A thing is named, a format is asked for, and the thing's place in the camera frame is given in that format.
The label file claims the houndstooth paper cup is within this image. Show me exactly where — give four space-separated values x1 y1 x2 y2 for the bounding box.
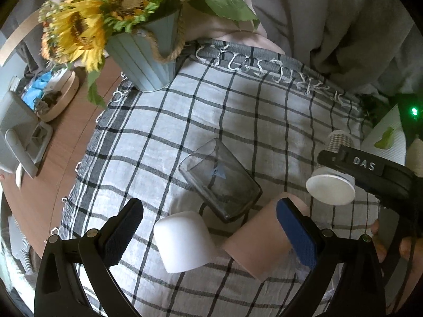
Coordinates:
305 130 356 206

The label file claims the pink plastic cup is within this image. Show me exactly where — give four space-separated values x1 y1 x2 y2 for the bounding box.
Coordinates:
222 193 310 282

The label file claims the white ceramic cup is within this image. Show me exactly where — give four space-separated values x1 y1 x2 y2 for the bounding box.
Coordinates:
153 211 218 273

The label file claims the smoky grey glass cup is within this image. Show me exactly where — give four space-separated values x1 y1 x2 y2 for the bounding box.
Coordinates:
179 138 263 223

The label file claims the person's right hand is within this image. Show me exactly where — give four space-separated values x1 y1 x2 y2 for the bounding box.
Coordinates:
370 219 423 304

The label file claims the white plant pot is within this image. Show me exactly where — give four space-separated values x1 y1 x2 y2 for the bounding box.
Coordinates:
361 105 407 165

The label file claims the black white checkered cloth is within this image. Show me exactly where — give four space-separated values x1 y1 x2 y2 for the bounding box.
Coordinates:
59 40 379 316

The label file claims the grey white desk device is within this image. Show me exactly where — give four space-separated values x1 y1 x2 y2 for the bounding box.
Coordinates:
0 90 53 178

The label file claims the blue ribbed flower pot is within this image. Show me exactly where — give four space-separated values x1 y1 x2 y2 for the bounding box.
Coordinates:
106 9 185 92

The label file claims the yellow sunflower bouquet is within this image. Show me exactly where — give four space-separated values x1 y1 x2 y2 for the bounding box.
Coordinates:
39 0 260 106

